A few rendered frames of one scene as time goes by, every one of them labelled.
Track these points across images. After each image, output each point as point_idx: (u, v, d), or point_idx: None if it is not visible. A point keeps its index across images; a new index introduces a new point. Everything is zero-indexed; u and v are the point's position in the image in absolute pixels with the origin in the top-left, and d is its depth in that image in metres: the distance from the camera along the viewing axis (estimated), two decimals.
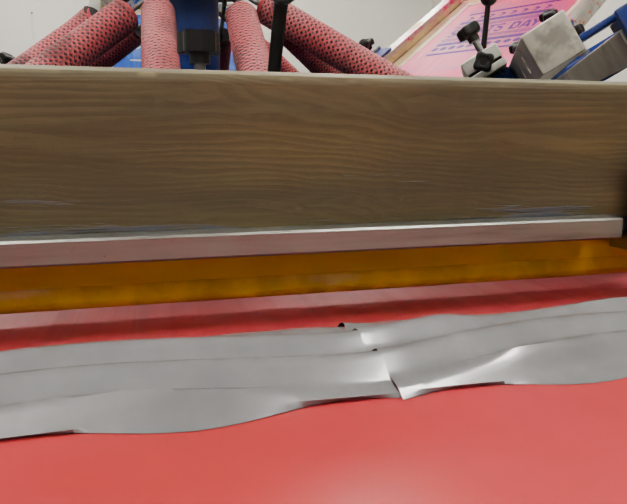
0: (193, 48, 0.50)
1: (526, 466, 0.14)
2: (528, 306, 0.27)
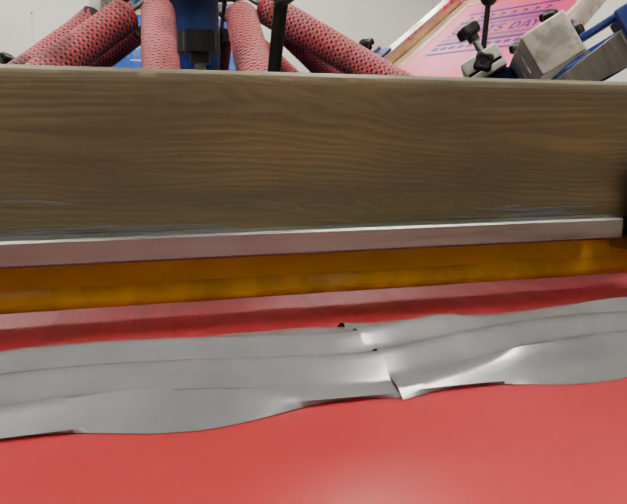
0: (193, 48, 0.50)
1: (526, 466, 0.14)
2: (528, 306, 0.27)
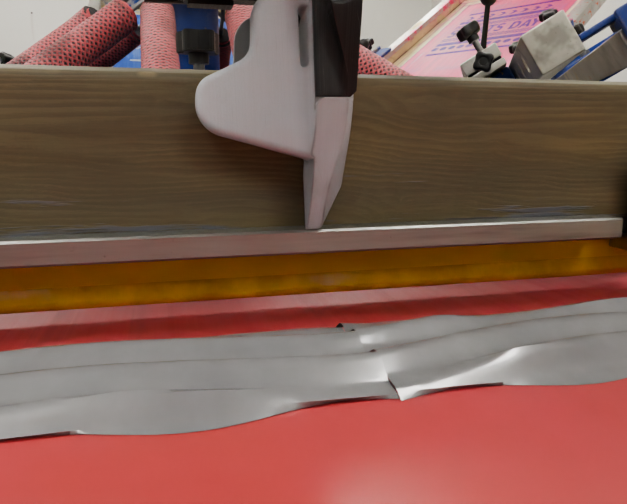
0: (192, 48, 0.50)
1: (524, 468, 0.14)
2: (527, 306, 0.27)
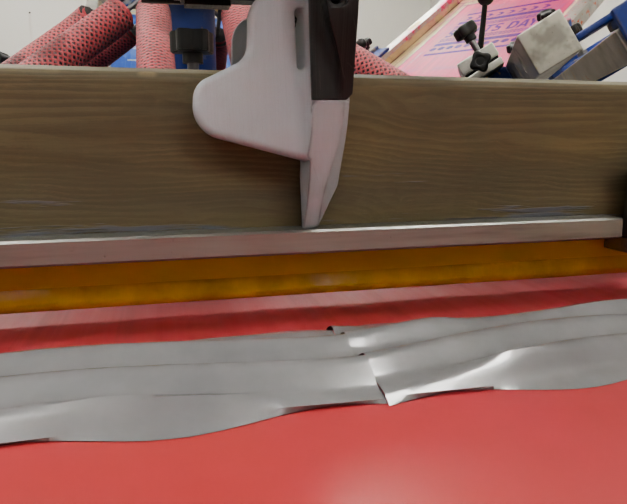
0: (186, 47, 0.50)
1: (513, 475, 0.14)
2: (521, 308, 0.27)
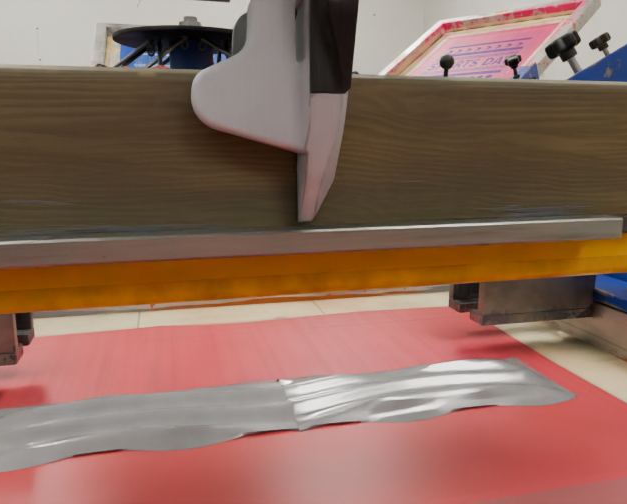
0: None
1: (347, 468, 0.28)
2: (405, 363, 0.42)
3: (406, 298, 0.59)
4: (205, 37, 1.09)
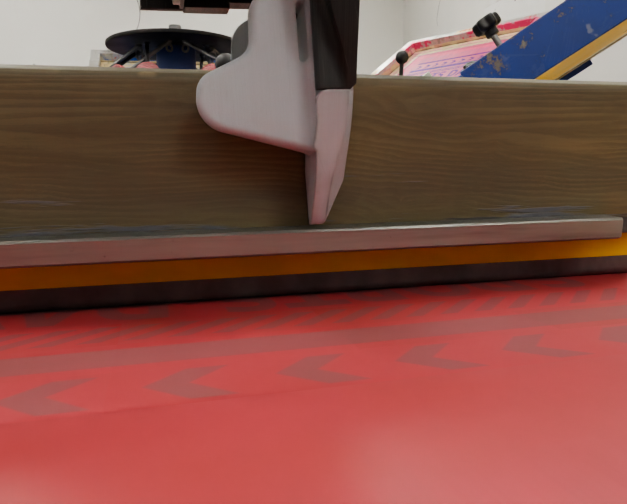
0: None
1: None
2: None
3: None
4: (187, 40, 1.23)
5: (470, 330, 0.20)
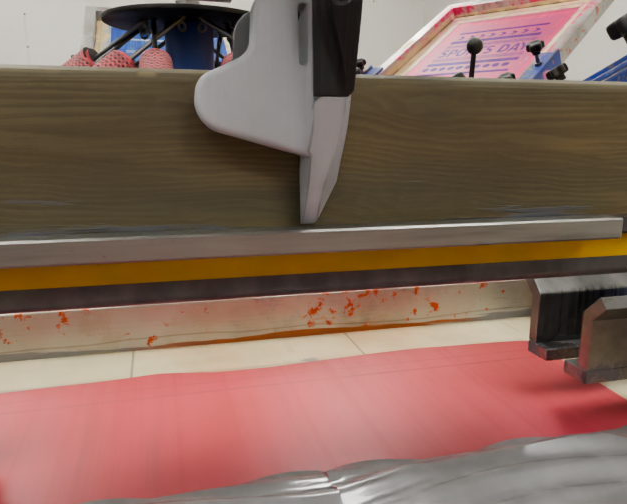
0: None
1: None
2: (489, 437, 0.31)
3: (458, 329, 0.48)
4: (205, 17, 0.97)
5: None
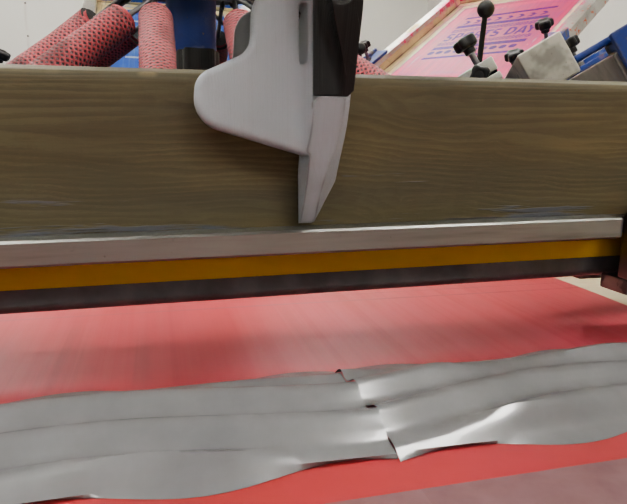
0: (192, 67, 0.50)
1: None
2: (520, 348, 0.28)
3: None
4: None
5: None
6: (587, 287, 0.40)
